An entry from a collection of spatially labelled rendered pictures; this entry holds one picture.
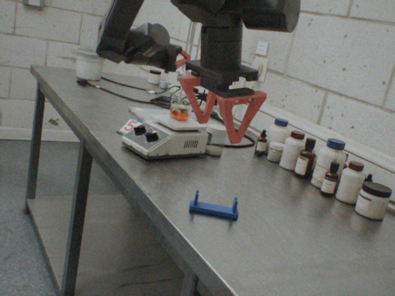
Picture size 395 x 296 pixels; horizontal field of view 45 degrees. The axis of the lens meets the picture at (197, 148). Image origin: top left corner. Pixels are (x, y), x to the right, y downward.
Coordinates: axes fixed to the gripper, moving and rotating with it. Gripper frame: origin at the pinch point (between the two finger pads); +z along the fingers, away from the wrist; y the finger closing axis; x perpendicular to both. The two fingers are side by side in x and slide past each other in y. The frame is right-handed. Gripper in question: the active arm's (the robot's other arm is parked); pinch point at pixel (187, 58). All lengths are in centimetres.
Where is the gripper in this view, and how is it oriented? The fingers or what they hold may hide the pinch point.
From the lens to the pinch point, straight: 128.6
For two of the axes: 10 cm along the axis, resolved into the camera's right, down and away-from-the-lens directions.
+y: -6.8, -3.2, 6.6
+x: -1.9, 9.5, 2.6
